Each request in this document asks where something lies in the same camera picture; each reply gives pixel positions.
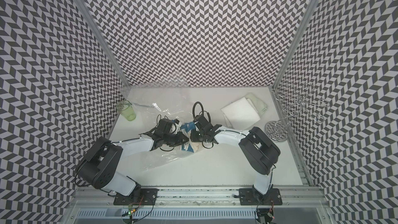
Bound white folded towel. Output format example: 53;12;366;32
221;97;261;130

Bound pale green folded cloth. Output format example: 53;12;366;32
245;93;268;115

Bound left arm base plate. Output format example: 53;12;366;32
113;188;159;206

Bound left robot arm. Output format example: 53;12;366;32
75;118;189;197

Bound aluminium frame rail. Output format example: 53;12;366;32
70;186;329;208

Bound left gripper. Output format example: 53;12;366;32
163;131;191;147

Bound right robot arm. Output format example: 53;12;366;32
190;114;281;196

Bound blue and cream towel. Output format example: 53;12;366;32
179;122;204;153

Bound green plastic cup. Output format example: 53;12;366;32
116;100;136;121

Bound clear plastic vacuum bag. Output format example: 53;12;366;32
112;87;204;170

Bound purple toothbrush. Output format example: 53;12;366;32
131;102;154;108

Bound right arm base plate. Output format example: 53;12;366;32
238;188;283;206

